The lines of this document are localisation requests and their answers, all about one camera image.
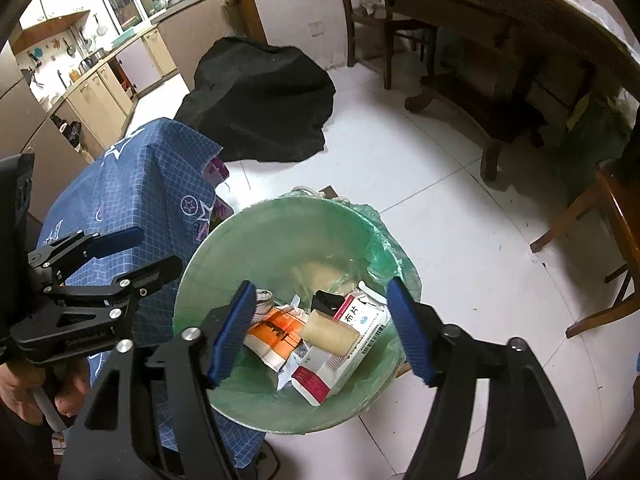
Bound blue grid printed cloth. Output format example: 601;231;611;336
37;117;268;471

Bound white crumpled paper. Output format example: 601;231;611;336
255;287;276;326

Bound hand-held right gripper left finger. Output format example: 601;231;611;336
59;280;258;480

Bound black cable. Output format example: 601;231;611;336
252;440;281;480

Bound yellow sponge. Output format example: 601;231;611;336
299;309;362;358

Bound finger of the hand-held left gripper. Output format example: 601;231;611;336
27;226;146;274
42;255;184;321

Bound bin with green bag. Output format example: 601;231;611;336
172;186;423;435

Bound small black box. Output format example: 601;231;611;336
311;290;346;317

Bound pink patterned bag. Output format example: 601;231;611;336
202;157;236;231

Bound wooden door frame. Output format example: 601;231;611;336
240;0;268;46

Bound white red medicine box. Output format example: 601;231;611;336
291;292;392;407

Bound wooden chair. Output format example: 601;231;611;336
530;160;640;338
330;0;436;91

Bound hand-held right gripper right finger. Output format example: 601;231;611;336
386;277;587;480

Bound kitchen cabinets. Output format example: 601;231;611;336
10;0;226;161

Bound black cloth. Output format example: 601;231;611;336
174;36;337;163

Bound orange white packet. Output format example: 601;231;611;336
243;306;308;372

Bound person's left hand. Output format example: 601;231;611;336
0;355;92;431

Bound green bag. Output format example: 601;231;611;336
565;92;636;201

